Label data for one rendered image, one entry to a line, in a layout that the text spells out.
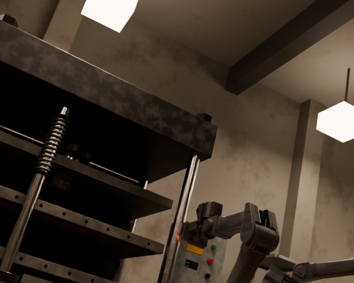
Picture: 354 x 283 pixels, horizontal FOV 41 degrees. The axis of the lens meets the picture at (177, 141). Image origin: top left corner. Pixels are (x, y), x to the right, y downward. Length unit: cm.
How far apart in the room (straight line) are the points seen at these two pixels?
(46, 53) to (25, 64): 12
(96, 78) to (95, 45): 343
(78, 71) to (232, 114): 412
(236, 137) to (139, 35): 183
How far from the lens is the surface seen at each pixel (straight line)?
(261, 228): 133
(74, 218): 232
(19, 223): 221
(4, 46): 237
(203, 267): 266
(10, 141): 235
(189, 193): 251
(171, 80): 604
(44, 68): 236
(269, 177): 637
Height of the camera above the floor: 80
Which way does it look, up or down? 24 degrees up
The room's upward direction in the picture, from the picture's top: 15 degrees clockwise
